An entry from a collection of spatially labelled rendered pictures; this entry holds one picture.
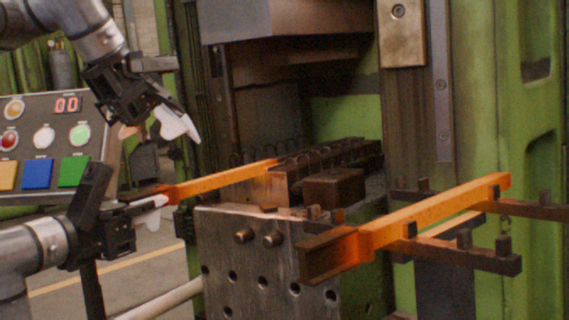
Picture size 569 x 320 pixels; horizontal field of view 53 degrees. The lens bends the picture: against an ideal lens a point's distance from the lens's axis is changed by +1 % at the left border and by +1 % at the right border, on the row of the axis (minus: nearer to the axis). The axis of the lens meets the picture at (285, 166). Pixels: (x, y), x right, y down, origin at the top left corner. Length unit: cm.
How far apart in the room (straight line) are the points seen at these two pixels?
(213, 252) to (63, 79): 483
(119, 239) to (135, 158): 568
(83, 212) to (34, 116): 70
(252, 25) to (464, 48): 42
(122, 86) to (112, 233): 24
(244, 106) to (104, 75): 60
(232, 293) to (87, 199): 49
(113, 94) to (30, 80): 498
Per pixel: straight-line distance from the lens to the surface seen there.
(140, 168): 666
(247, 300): 129
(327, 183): 113
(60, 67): 602
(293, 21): 123
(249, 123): 150
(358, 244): 67
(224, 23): 125
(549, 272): 158
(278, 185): 121
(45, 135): 155
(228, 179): 115
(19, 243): 87
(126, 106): 97
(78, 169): 146
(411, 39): 115
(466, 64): 114
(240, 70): 148
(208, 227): 130
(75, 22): 94
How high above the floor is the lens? 122
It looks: 10 degrees down
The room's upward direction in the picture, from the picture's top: 6 degrees counter-clockwise
